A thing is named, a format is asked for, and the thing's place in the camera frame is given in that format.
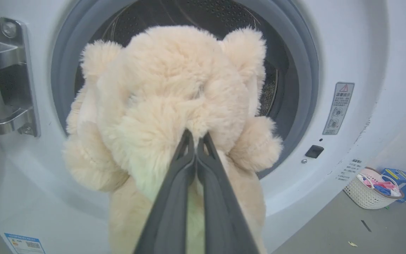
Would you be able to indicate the colourful clothes pegs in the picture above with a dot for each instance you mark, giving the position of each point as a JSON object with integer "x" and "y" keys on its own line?
{"x": 382, "y": 186}

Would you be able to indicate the cream plush teddy bear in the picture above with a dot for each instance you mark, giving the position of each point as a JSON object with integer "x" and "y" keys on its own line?
{"x": 160, "y": 106}

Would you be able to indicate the perforated steel washer drum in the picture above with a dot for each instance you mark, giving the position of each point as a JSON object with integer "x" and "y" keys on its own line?
{"x": 203, "y": 16}

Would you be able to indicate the white woven plastic basket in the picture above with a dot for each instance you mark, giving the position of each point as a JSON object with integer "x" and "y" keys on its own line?
{"x": 363, "y": 195}

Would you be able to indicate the chrome door hinge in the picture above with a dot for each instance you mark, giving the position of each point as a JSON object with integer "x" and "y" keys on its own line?
{"x": 11, "y": 77}

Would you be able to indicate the grey warning label sticker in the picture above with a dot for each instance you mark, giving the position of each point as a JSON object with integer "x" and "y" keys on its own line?
{"x": 338, "y": 108}

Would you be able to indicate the blue energy label sticker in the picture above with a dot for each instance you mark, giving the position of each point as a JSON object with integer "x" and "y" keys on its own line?
{"x": 24, "y": 243}

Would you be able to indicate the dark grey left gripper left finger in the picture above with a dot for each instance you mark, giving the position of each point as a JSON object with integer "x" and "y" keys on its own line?
{"x": 169, "y": 211}

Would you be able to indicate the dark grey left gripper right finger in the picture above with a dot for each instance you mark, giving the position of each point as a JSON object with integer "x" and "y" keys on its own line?
{"x": 220, "y": 215}

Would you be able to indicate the black door latch socket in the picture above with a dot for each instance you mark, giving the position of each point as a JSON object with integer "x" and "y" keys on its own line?
{"x": 314, "y": 151}

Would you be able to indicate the white front-load washing machine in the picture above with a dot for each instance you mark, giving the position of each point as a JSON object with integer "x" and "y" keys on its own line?
{"x": 351, "y": 53}

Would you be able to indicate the blue cardboard box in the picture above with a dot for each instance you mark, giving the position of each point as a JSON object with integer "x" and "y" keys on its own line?
{"x": 404, "y": 180}

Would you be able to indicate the grey rubber door gasket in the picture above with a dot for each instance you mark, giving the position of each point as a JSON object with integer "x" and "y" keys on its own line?
{"x": 294, "y": 53}

